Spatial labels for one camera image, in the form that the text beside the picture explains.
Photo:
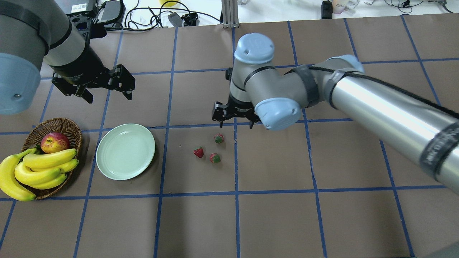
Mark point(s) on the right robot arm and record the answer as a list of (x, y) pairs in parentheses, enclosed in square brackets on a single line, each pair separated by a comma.
[(422, 131)]

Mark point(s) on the woven wicker basket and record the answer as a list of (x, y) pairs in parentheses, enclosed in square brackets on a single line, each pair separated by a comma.
[(73, 132)]

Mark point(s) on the light green plate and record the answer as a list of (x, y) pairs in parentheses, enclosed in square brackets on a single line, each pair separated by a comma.
[(125, 151)]

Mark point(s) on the red apple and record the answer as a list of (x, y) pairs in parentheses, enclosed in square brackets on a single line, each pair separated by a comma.
[(54, 142)]

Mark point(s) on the yellow banana bunch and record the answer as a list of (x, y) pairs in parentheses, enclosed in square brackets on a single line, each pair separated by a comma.
[(24, 172)]

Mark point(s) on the red strawberry green top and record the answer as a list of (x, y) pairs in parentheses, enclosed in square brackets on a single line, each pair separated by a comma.
[(215, 158)]

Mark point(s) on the aluminium frame post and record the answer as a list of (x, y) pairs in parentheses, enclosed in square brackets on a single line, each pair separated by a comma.
[(229, 12)]

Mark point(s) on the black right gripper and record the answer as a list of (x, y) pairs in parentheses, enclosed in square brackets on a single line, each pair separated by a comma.
[(239, 104)]

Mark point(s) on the strawberry with green leaves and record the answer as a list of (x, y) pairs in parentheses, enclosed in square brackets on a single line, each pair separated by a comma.
[(219, 138)]

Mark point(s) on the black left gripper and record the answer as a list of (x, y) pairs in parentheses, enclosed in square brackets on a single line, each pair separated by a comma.
[(79, 64)]

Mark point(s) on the black power adapter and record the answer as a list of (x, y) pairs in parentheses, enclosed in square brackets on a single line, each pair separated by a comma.
[(112, 13)]

